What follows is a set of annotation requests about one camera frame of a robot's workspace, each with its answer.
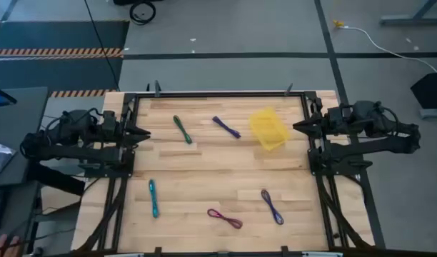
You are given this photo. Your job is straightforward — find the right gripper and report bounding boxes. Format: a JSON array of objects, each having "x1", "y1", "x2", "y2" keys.
[{"x1": 292, "y1": 106, "x2": 348, "y2": 139}]

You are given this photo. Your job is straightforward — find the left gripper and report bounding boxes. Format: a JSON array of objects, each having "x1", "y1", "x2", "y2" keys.
[{"x1": 102, "y1": 119, "x2": 152, "y2": 147}]

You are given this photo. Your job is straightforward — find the green braided USB cable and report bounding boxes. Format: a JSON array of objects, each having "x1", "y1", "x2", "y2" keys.
[{"x1": 173, "y1": 114, "x2": 194, "y2": 145}]

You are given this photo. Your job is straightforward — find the purple braided USB cable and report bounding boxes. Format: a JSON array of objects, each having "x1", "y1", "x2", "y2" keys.
[{"x1": 211, "y1": 116, "x2": 242, "y2": 139}]

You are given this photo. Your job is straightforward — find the purple hair tie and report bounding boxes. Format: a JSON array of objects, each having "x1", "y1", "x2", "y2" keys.
[{"x1": 260, "y1": 188, "x2": 285, "y2": 226}]

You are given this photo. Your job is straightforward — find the pink black braided USB cable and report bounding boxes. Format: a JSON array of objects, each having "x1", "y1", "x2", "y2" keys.
[{"x1": 206, "y1": 208, "x2": 243, "y2": 230}]

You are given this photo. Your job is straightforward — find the yellow translucent plastic bin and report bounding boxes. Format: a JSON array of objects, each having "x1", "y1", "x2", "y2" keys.
[{"x1": 248, "y1": 106, "x2": 291, "y2": 151}]

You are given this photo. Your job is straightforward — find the grey side desk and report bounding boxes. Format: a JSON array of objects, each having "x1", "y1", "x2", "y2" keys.
[{"x1": 0, "y1": 86, "x2": 50, "y2": 187}]

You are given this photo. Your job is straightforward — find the dark hazard striped floor mat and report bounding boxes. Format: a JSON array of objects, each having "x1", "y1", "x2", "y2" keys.
[{"x1": 0, "y1": 20, "x2": 130, "y2": 94}]

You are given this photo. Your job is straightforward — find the black box on stand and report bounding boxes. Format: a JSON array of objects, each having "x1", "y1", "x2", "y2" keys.
[{"x1": 410, "y1": 71, "x2": 437, "y2": 119}]

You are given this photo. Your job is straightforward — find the grey table foot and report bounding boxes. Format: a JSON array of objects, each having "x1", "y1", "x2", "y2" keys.
[{"x1": 378, "y1": 0, "x2": 437, "y2": 26}]

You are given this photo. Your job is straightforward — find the person's hand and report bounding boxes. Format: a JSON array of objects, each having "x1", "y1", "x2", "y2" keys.
[{"x1": 0, "y1": 233, "x2": 21, "y2": 257}]

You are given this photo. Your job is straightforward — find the thin black cable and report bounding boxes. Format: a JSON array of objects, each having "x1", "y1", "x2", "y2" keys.
[{"x1": 83, "y1": 0, "x2": 121, "y2": 92}]

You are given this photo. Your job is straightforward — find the black aluminium table frame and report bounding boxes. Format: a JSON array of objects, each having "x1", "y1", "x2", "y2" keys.
[{"x1": 71, "y1": 91, "x2": 387, "y2": 257}]

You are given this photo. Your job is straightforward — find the white floor cable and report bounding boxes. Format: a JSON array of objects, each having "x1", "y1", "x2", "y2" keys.
[{"x1": 341, "y1": 25, "x2": 437, "y2": 74}]

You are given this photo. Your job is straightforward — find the black coiled floor cable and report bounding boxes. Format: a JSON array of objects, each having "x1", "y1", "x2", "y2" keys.
[{"x1": 129, "y1": 1, "x2": 157, "y2": 26}]

